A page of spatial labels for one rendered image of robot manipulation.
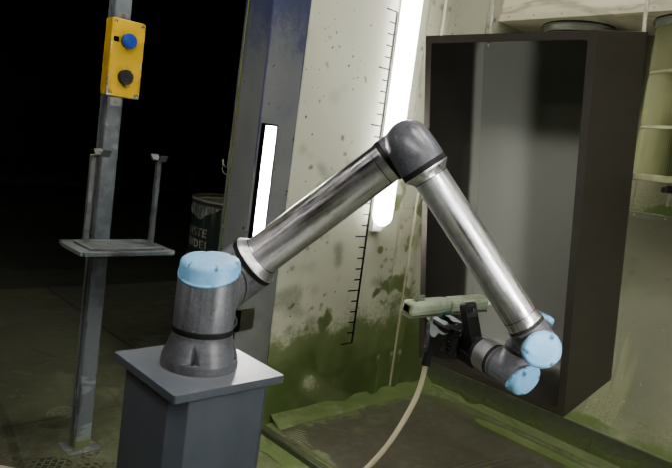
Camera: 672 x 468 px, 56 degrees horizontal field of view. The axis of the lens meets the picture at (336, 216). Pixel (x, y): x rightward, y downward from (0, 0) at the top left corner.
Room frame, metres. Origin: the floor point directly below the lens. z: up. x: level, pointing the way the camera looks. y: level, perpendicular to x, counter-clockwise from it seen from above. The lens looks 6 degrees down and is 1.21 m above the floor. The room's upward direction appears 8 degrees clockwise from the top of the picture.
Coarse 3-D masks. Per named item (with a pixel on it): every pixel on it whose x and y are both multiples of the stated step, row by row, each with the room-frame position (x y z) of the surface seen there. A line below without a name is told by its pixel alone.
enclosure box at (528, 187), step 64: (448, 64) 2.33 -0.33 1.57; (512, 64) 2.39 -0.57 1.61; (576, 64) 2.22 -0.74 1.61; (640, 64) 2.04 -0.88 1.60; (448, 128) 2.38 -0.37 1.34; (512, 128) 2.42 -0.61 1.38; (576, 128) 2.24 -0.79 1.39; (512, 192) 2.44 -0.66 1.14; (576, 192) 1.89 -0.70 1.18; (448, 256) 2.47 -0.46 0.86; (512, 256) 2.47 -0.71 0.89; (576, 256) 1.90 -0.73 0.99; (576, 320) 1.95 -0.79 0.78; (576, 384) 2.02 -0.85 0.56
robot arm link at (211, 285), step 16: (192, 256) 1.54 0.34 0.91; (208, 256) 1.55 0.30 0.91; (224, 256) 1.57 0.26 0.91; (192, 272) 1.47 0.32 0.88; (208, 272) 1.47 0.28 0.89; (224, 272) 1.48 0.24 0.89; (240, 272) 1.54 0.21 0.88; (176, 288) 1.51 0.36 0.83; (192, 288) 1.47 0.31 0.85; (208, 288) 1.47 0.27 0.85; (224, 288) 1.48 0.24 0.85; (240, 288) 1.57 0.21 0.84; (176, 304) 1.50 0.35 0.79; (192, 304) 1.47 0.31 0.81; (208, 304) 1.47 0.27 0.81; (224, 304) 1.49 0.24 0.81; (240, 304) 1.62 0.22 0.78; (176, 320) 1.49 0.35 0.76; (192, 320) 1.47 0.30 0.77; (208, 320) 1.47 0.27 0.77; (224, 320) 1.49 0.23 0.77
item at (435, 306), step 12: (408, 300) 1.79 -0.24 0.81; (420, 300) 1.80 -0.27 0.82; (432, 300) 1.82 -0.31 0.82; (444, 300) 1.84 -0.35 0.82; (456, 300) 1.86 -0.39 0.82; (468, 300) 1.88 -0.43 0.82; (480, 300) 1.91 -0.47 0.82; (408, 312) 1.77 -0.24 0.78; (420, 312) 1.78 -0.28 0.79; (432, 312) 1.81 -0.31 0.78; (444, 312) 1.84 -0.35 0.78; (456, 312) 1.87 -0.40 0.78; (432, 348) 1.85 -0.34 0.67
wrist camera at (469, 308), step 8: (464, 304) 1.74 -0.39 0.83; (472, 304) 1.75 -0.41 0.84; (464, 312) 1.73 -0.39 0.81; (472, 312) 1.74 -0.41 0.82; (464, 320) 1.73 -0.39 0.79; (472, 320) 1.73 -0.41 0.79; (464, 328) 1.73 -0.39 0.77; (472, 328) 1.72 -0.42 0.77; (480, 328) 1.74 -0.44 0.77; (464, 336) 1.73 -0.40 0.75; (472, 336) 1.71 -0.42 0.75; (480, 336) 1.73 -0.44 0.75
